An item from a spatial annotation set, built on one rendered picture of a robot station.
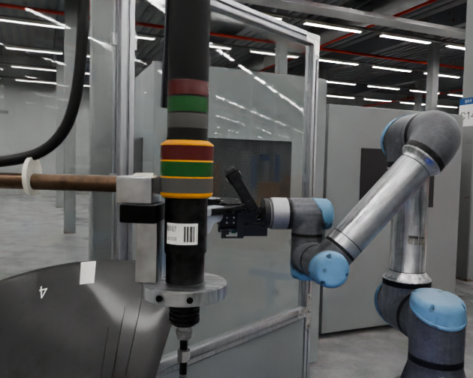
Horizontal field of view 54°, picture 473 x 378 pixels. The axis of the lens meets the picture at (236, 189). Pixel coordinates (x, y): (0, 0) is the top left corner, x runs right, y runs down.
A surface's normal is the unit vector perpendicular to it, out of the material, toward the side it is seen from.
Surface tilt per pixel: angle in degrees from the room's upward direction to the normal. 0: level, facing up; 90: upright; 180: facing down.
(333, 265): 90
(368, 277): 90
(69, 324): 44
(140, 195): 90
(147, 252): 90
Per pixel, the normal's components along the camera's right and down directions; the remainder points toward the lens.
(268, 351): 0.74, 0.05
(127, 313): 0.04, -0.74
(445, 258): 0.39, 0.06
